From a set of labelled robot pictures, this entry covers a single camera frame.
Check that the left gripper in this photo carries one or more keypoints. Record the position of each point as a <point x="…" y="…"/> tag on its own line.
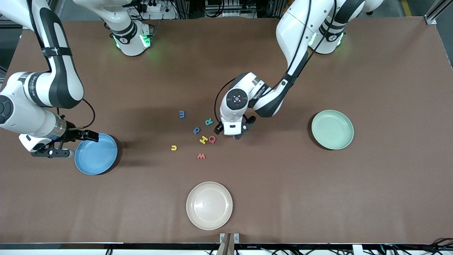
<point x="219" y="128"/>

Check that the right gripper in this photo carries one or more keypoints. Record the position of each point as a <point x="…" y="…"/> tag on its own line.
<point x="73" y="135"/>

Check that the red foam letter Q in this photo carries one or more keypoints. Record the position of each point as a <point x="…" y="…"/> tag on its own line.
<point x="212" y="139"/>

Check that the teal foam letter R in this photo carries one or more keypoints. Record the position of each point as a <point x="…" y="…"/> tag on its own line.
<point x="208" y="122"/>

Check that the blue foam letter a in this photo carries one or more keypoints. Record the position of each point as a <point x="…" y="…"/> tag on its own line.
<point x="196" y="130"/>

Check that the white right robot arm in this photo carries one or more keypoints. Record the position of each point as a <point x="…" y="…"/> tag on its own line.
<point x="60" y="81"/>

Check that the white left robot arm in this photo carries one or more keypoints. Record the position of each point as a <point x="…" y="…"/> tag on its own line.
<point x="293" y="35"/>

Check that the yellow foam letter H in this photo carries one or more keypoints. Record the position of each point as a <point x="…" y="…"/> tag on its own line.
<point x="203" y="140"/>

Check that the blue plate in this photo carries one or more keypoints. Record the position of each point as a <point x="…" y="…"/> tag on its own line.
<point x="99" y="159"/>

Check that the beige plate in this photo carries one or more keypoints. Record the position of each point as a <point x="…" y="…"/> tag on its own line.
<point x="208" y="205"/>

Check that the green plate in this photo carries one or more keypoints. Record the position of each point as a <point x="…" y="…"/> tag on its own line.
<point x="332" y="129"/>

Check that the white power strip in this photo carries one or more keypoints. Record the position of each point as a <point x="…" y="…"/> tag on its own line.
<point x="154" y="7"/>

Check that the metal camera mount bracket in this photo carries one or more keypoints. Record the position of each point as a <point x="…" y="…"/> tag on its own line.
<point x="229" y="242"/>

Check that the aluminium frame post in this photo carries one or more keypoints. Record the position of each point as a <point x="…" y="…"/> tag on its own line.
<point x="433" y="16"/>

